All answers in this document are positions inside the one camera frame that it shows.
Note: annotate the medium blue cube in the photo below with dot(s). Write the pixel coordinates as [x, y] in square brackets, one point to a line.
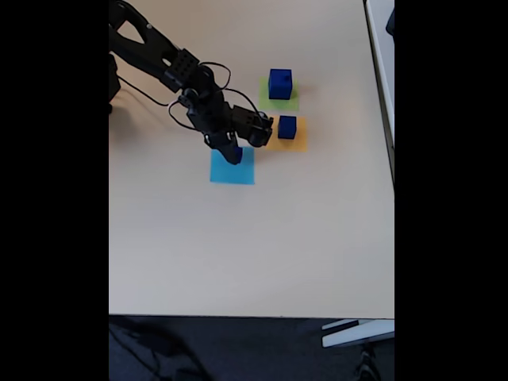
[287, 129]

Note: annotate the large blue cube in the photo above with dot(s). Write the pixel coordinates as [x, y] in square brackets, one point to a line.
[278, 89]

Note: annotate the light blue paper square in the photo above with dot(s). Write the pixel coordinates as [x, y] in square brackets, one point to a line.
[222, 174]

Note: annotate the green paper square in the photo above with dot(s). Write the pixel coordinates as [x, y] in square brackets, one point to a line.
[264, 104]

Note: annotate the orange paper square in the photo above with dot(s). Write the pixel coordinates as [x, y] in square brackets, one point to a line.
[293, 145]

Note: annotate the dark blue object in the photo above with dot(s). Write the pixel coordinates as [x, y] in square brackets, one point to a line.
[391, 24]

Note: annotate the white table foot bar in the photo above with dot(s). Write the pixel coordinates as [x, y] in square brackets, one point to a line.
[357, 335]

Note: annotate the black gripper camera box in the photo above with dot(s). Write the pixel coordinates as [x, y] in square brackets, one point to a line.
[256, 127]

